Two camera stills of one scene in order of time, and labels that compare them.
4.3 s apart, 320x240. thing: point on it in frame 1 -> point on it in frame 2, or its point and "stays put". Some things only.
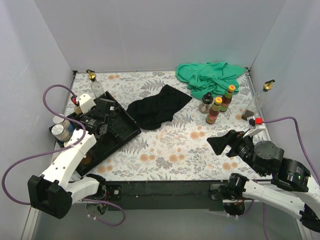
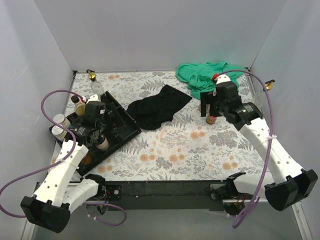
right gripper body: [233, 145] -> [210, 104]
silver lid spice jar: [61, 132] stays put
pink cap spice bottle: [86, 161] stays put
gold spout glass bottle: [96, 86] stays put
